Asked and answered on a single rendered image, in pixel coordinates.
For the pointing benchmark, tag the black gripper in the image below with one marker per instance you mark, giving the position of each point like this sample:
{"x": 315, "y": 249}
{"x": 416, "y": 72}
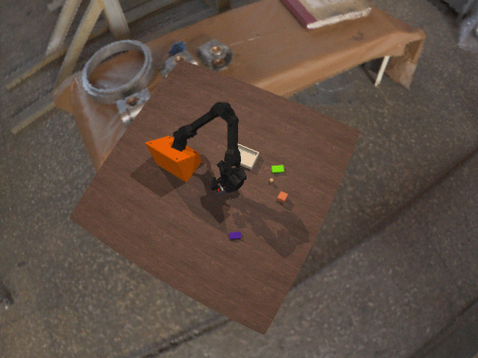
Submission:
{"x": 213, "y": 182}

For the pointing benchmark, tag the green rectangular block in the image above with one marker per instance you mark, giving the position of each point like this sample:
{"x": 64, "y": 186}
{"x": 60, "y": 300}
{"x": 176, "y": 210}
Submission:
{"x": 278, "y": 169}

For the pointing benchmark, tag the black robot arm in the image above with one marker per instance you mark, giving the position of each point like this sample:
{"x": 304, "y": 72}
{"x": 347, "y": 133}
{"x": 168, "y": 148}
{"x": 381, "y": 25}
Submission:
{"x": 232, "y": 157}

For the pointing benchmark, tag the purple rectangular block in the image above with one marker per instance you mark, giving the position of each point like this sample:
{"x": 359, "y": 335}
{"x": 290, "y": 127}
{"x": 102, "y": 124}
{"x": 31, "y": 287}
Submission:
{"x": 234, "y": 235}

